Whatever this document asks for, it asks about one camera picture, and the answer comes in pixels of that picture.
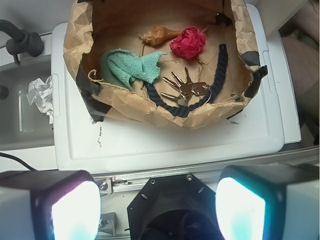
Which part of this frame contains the gripper left finger pad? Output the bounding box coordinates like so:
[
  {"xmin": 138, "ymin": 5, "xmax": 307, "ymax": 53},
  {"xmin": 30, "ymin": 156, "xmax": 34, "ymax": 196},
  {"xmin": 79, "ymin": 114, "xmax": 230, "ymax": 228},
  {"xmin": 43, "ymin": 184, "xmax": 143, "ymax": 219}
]
[{"xmin": 0, "ymin": 170, "xmax": 101, "ymax": 240}]

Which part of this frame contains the gripper right finger pad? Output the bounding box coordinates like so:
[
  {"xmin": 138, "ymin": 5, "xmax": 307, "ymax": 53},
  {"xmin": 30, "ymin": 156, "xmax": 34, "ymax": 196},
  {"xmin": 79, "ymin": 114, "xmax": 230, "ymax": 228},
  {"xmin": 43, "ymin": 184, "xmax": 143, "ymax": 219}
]
[{"xmin": 215, "ymin": 163, "xmax": 320, "ymax": 240}]

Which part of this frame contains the silver key bunch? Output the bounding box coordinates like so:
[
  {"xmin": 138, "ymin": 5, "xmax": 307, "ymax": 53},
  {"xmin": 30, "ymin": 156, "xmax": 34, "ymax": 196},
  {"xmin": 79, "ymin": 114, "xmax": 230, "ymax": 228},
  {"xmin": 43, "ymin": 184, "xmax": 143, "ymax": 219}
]
[{"xmin": 160, "ymin": 67, "xmax": 212, "ymax": 107}]

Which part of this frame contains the white crumpled paper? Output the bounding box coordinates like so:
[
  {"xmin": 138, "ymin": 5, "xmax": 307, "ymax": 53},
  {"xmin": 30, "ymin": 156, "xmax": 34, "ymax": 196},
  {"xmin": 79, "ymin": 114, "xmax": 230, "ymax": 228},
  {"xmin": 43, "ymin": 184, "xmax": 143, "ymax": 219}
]
[{"xmin": 26, "ymin": 75, "xmax": 54, "ymax": 125}]

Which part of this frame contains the teal terry cloth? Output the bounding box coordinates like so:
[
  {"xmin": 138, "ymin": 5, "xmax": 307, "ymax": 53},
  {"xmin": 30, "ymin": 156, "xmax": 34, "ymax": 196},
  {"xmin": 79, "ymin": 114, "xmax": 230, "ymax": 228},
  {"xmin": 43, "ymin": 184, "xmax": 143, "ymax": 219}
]
[{"xmin": 100, "ymin": 48, "xmax": 167, "ymax": 91}]

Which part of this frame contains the brown paper bag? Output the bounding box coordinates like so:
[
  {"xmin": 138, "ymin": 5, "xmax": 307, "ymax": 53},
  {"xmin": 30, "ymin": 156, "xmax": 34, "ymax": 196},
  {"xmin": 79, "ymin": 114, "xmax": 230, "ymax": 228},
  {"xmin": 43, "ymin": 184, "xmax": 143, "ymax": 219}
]
[{"xmin": 63, "ymin": 0, "xmax": 268, "ymax": 130}]

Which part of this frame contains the red crumpled paper ball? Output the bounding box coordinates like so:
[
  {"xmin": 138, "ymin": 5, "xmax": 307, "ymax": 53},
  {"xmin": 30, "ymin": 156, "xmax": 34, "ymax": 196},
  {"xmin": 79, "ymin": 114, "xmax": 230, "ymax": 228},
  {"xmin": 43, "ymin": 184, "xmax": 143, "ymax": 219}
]
[{"xmin": 169, "ymin": 26, "xmax": 206, "ymax": 61}]

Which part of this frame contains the orange spiral seashell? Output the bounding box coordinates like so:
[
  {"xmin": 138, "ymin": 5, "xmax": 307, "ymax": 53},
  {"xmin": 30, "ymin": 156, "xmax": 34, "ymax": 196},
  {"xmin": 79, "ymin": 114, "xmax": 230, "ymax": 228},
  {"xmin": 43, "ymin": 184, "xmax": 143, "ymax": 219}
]
[{"xmin": 140, "ymin": 25, "xmax": 182, "ymax": 47}]

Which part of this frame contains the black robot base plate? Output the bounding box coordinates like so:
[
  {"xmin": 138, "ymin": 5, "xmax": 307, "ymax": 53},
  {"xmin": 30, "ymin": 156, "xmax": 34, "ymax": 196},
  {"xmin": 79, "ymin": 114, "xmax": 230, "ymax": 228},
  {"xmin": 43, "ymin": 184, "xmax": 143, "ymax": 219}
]
[{"xmin": 127, "ymin": 173, "xmax": 223, "ymax": 240}]

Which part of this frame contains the navy blue rope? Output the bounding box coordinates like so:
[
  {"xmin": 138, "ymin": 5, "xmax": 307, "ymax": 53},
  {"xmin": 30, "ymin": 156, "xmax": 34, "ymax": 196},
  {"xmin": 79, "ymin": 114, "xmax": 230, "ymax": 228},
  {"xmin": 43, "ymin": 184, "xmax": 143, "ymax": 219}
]
[{"xmin": 146, "ymin": 43, "xmax": 229, "ymax": 118}]

